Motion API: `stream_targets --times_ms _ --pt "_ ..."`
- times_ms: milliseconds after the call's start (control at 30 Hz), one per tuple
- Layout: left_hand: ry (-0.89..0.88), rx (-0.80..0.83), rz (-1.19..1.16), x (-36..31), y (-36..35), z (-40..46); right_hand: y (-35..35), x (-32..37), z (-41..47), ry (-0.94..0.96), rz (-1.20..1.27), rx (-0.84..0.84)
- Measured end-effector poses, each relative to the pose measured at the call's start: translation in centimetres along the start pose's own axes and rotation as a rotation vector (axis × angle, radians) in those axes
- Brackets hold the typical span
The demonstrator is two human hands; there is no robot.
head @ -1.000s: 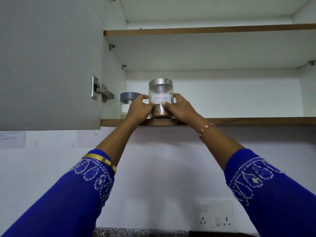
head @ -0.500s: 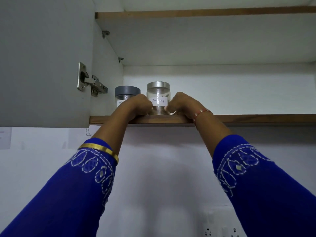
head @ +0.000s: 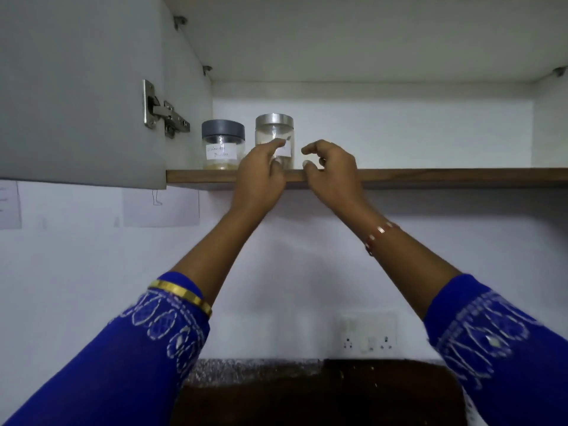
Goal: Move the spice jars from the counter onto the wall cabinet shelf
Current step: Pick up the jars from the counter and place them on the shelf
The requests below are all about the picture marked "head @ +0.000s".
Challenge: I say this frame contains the white wall socket plate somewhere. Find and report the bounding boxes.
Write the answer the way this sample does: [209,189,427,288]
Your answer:
[335,311,400,360]

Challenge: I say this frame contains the person's left forearm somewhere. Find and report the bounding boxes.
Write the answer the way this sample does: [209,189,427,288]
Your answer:
[170,207,263,308]

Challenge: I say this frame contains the white cabinet shelf board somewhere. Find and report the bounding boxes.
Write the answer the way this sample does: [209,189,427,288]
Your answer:
[162,0,568,83]

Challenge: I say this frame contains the gold bangle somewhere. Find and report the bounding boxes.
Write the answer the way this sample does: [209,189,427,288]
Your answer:
[149,279,214,319]

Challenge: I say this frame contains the person's left hand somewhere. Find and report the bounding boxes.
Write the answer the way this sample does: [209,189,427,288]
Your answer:
[230,137,288,219]

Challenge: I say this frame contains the person's right forearm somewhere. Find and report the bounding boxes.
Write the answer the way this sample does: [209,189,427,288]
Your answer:
[349,210,463,321]

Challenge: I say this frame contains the brown wooden cabinet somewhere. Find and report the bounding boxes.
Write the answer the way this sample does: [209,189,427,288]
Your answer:
[0,0,568,191]

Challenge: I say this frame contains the person's right hand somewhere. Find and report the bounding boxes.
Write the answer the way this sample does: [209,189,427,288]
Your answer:
[301,139,379,228]

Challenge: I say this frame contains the brown wooden cabinet door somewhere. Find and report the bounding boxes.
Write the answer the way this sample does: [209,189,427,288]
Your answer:
[0,0,169,191]

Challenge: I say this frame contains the printed paper sheet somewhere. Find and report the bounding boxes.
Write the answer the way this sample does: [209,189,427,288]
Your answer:
[0,179,22,230]

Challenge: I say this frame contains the grey-lid coriander powder jar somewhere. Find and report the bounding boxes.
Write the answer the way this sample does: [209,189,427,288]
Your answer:
[201,119,246,170]

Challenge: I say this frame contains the steel-lid cinnamon jar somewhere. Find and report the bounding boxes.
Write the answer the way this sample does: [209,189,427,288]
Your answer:
[254,113,295,170]

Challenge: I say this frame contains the metal cabinet door hinge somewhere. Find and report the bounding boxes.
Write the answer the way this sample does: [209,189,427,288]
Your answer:
[141,79,192,139]

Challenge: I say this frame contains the red beaded bracelet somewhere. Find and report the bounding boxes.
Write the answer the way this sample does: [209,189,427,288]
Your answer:
[364,220,400,257]

